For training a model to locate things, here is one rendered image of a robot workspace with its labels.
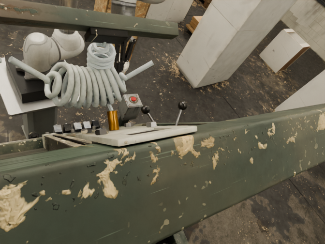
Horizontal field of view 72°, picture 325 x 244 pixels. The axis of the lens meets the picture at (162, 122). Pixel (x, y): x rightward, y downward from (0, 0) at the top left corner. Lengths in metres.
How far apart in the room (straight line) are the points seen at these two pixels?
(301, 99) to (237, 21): 1.94
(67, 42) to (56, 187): 1.50
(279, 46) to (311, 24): 3.29
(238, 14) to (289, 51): 2.75
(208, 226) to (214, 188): 2.32
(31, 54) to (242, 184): 1.47
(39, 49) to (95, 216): 1.44
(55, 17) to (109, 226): 0.22
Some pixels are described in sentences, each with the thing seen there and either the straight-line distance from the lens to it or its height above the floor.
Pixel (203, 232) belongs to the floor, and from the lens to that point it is 2.56.
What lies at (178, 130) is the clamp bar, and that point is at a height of 1.94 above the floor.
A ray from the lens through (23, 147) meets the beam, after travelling 1.39.
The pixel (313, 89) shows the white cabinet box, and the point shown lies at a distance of 4.31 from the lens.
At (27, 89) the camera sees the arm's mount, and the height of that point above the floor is 0.85.
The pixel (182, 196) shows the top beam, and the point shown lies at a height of 1.91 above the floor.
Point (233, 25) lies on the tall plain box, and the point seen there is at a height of 1.10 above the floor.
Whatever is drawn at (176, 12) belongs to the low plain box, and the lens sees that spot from 4.70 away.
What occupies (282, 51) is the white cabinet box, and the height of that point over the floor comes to 0.41.
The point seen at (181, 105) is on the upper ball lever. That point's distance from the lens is 0.87.
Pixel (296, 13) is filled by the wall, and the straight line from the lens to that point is 9.07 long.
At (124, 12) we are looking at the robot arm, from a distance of 0.91.
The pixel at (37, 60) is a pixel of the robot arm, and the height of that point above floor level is 1.00.
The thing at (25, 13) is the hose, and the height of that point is 1.95.
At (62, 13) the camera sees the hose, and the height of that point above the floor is 1.96.
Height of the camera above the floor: 2.12
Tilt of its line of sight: 47 degrees down
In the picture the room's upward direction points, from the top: 35 degrees clockwise
